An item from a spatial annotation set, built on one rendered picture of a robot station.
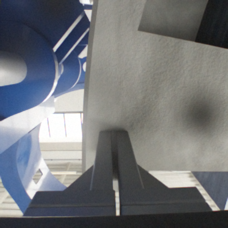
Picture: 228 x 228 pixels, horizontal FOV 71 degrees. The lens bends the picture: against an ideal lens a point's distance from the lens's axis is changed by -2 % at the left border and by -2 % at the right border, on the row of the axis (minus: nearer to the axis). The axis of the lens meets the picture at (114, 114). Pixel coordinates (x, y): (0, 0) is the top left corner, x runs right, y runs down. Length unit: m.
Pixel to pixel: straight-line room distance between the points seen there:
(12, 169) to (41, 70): 2.50
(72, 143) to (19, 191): 6.84
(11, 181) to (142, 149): 2.96
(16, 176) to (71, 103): 7.17
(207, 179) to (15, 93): 0.53
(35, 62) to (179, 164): 0.47
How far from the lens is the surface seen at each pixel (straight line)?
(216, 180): 0.26
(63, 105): 9.79
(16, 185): 3.09
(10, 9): 0.63
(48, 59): 0.52
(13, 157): 2.77
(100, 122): 0.15
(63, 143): 9.83
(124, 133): 0.15
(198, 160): 0.20
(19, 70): 0.52
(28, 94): 0.56
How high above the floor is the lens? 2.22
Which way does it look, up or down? 16 degrees up
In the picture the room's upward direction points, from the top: 179 degrees clockwise
